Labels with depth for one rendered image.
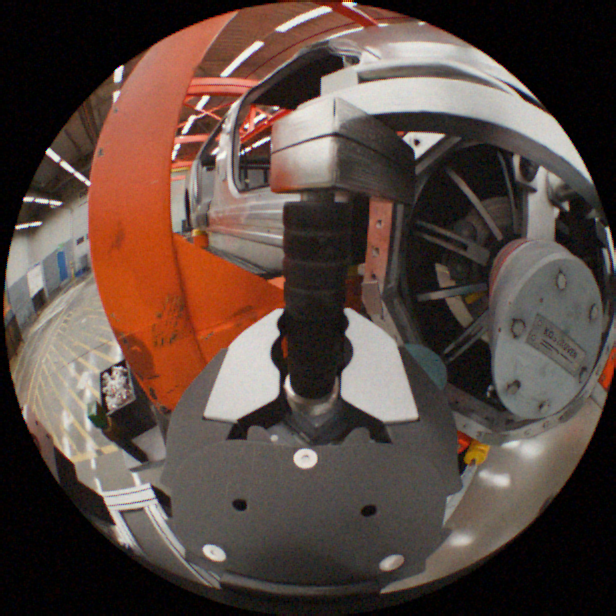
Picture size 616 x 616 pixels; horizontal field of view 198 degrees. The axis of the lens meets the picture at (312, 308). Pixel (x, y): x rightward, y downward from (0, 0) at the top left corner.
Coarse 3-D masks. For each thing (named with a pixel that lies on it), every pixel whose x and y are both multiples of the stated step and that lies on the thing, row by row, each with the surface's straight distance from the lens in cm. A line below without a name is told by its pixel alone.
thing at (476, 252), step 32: (448, 160) 41; (480, 160) 49; (416, 192) 39; (448, 192) 55; (512, 192) 40; (416, 224) 41; (512, 224) 39; (576, 224) 52; (416, 256) 46; (480, 256) 39; (576, 256) 47; (416, 288) 45; (448, 288) 41; (480, 288) 40; (416, 320) 42; (448, 320) 58; (480, 320) 41; (448, 352) 46; (480, 352) 60; (480, 384) 49
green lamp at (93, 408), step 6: (90, 402) 47; (96, 402) 46; (90, 408) 46; (96, 408) 45; (102, 408) 47; (90, 414) 45; (96, 414) 44; (102, 414) 46; (90, 420) 46; (96, 420) 46; (102, 420) 45; (96, 426) 47; (102, 426) 47
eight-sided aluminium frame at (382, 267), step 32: (416, 160) 31; (384, 224) 32; (384, 256) 32; (608, 256) 42; (384, 288) 34; (608, 288) 46; (384, 320) 35; (608, 320) 44; (608, 352) 45; (448, 384) 43; (480, 416) 46; (512, 416) 46
